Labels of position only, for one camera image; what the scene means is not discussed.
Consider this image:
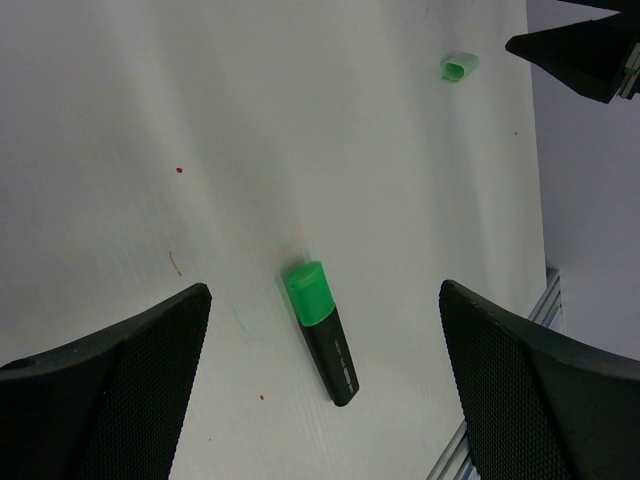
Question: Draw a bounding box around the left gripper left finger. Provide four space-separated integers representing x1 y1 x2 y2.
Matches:
1 283 212 479

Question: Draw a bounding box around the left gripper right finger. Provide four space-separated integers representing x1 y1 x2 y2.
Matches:
439 280 639 479

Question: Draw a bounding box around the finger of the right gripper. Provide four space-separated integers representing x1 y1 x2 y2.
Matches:
505 11 639 104

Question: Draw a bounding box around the light green pen cap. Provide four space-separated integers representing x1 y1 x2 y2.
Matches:
440 51 480 83

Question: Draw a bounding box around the dark green marker pen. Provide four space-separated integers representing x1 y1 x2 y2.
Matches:
301 308 359 407

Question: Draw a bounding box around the bright green pen cap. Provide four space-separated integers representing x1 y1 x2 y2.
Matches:
285 261 336 327

